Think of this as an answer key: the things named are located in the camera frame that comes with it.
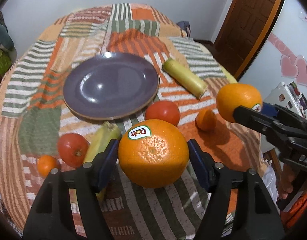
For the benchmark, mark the small mandarin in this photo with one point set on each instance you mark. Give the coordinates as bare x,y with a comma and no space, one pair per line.
206,120
45,164

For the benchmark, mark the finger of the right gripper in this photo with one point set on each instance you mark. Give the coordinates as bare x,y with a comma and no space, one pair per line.
271,108
256,121

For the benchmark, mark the hand holding right gripper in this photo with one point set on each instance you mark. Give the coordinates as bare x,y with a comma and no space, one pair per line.
285,184

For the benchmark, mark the red tomato left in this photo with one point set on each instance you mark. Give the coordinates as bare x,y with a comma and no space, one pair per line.
72,148

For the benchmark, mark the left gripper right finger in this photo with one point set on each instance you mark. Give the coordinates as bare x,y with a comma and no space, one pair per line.
256,216

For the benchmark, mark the green corn cob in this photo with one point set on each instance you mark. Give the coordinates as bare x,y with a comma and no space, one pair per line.
101,139
185,77

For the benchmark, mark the blue backpack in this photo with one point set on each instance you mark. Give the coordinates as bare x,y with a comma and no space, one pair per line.
185,25

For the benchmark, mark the orange sleeved forearm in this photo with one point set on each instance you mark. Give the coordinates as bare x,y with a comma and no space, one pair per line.
292,216

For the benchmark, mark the small mandarin left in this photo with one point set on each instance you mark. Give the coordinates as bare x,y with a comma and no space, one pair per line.
45,164

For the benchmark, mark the brown wooden door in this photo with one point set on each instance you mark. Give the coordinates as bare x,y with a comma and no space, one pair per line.
243,32

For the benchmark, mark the purple ceramic plate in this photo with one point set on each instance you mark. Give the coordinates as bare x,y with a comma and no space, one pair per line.
110,86

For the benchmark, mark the small mandarin right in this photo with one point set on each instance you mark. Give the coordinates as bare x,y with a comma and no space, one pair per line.
206,120

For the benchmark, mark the smaller orange with sticker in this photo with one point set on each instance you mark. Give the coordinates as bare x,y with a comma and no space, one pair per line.
233,95

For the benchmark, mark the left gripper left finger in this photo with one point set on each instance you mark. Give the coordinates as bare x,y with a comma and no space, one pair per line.
50,216

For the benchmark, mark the red tomato right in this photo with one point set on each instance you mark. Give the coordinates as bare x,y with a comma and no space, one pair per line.
163,110

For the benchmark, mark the grey plush pillow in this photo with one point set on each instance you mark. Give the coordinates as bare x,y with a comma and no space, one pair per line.
6,42

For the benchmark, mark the red tomato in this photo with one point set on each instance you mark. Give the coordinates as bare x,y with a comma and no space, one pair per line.
72,148
163,110

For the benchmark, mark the large orange with Dole sticker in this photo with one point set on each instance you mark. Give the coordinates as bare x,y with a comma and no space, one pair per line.
153,153

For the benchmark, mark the green patterned bag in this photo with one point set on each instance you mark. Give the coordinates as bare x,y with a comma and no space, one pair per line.
5,63

